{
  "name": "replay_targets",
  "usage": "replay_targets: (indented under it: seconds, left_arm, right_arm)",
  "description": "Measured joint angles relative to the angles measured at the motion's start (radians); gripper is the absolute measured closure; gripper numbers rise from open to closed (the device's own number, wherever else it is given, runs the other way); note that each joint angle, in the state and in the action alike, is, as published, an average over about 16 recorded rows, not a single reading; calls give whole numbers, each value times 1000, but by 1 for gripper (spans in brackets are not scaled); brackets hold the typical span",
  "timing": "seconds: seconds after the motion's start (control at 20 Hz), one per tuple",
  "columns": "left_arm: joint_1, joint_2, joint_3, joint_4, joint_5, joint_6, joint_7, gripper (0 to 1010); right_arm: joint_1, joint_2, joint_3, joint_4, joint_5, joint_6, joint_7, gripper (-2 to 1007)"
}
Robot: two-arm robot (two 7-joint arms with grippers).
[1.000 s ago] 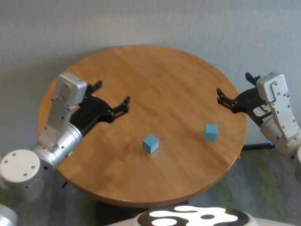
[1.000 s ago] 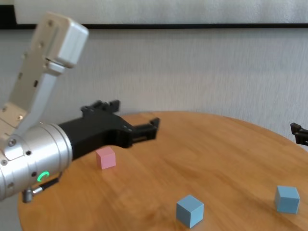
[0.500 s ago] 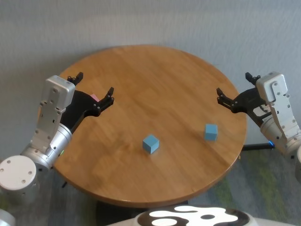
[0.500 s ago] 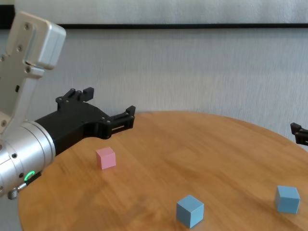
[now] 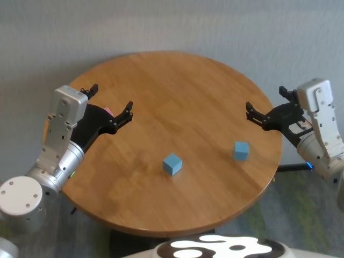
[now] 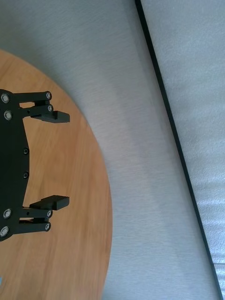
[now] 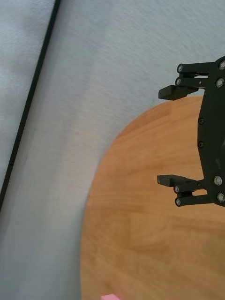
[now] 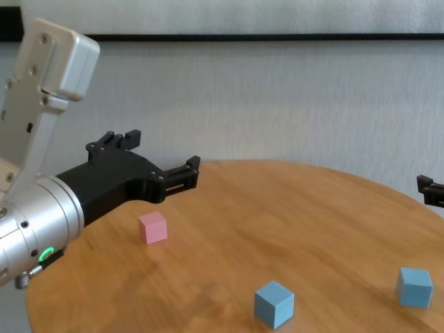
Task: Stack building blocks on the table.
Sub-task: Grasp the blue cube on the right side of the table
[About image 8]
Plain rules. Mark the pink cube block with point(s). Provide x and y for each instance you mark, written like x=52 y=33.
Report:
x=154 y=230

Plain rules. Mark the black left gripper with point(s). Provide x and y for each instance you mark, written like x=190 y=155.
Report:
x=111 y=180

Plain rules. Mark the blue cube block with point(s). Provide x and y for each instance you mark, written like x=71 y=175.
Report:
x=416 y=289
x=274 y=307

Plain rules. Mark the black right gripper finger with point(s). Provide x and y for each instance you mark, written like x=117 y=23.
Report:
x=433 y=194

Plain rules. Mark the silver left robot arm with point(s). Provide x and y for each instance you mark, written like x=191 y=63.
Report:
x=41 y=222

